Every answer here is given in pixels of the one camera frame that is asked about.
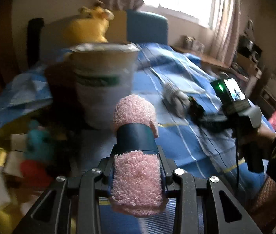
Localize pink knit clothing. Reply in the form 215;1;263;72
247;175;276;216

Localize clear containers on desk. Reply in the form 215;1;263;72
183;36;205;51

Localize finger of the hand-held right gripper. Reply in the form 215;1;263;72
198;114;236;133

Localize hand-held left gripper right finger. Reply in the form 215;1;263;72
156;151;263;234

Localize yellow plush toy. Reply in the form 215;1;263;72
63;2;115;47

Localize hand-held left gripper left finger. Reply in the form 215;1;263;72
12;158;115;234

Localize black beaded scrunchie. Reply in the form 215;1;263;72
189;97;205;117

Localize blue checked bedsheet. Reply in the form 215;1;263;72
0;43;275;234

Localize cardboard box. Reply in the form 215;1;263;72
236;52;263;78

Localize white sock with green stripe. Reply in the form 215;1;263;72
162;83;191;117

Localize teal plush toy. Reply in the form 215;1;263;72
23;121;55;161

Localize white paper cup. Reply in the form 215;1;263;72
68;43;141;129

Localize window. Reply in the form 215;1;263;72
143;0;216;30

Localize wooden desk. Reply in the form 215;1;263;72
172;45;231;71

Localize blue chair back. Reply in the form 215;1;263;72
127;9;170;45

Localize wooden headboard panel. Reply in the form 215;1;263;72
109;10;128;43

